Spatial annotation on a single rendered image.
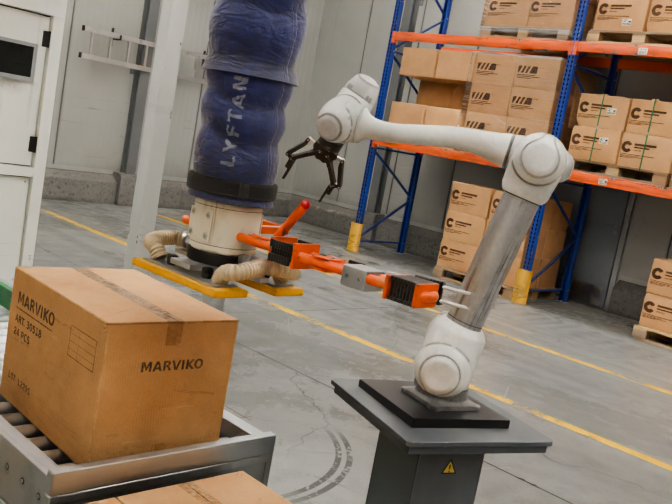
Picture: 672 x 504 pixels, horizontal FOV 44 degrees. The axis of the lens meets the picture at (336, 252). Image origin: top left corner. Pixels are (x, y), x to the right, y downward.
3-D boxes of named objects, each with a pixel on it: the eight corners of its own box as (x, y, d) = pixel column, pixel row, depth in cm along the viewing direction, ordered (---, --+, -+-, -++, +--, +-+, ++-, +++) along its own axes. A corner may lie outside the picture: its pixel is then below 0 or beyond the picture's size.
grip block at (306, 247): (264, 260, 191) (268, 235, 190) (293, 261, 198) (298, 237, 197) (289, 269, 185) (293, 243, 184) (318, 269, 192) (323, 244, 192)
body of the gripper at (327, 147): (319, 132, 246) (305, 156, 251) (343, 147, 246) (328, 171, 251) (326, 124, 252) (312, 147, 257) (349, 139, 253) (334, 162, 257)
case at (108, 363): (-2, 393, 251) (15, 265, 246) (117, 383, 279) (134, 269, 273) (86, 474, 208) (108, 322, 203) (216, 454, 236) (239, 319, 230)
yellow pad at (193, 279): (130, 264, 209) (133, 245, 209) (163, 264, 217) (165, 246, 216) (214, 299, 187) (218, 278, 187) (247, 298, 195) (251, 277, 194)
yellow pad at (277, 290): (190, 264, 224) (193, 246, 223) (218, 265, 231) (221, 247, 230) (275, 297, 201) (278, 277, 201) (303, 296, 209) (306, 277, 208)
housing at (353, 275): (338, 283, 177) (342, 263, 177) (358, 283, 182) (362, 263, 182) (362, 292, 173) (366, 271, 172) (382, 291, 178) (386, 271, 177)
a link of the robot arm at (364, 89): (334, 106, 251) (320, 118, 240) (359, 63, 243) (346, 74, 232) (363, 126, 251) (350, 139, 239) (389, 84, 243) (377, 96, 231)
